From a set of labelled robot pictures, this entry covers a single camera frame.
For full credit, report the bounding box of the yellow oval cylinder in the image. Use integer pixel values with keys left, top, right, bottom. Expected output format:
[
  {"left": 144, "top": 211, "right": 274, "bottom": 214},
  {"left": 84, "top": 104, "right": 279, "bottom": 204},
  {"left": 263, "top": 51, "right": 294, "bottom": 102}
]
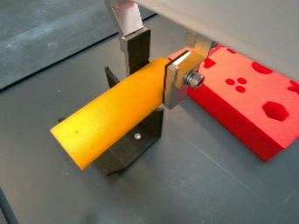
[{"left": 51, "top": 58, "right": 170, "bottom": 169}]

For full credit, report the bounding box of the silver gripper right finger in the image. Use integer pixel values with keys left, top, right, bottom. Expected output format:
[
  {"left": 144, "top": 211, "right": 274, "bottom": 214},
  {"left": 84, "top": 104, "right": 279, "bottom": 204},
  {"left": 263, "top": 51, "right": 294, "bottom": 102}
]
[{"left": 163, "top": 30, "right": 212, "bottom": 109}]

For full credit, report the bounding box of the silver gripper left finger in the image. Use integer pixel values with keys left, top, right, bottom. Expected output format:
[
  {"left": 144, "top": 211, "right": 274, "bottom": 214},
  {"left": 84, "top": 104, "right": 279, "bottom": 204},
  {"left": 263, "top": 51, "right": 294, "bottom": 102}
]
[{"left": 104, "top": 0, "right": 151, "bottom": 75}]

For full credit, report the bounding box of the red shape sorter block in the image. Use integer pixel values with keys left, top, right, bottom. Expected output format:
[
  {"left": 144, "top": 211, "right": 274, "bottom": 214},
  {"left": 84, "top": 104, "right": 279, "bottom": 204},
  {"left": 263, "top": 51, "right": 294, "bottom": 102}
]
[{"left": 167, "top": 43, "right": 299, "bottom": 163}]

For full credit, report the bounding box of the black curved fixture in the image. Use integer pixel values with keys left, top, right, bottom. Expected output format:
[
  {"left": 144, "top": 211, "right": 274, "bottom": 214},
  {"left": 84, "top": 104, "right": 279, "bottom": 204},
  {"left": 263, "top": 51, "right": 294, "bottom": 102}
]
[{"left": 57, "top": 66, "right": 166, "bottom": 177}]

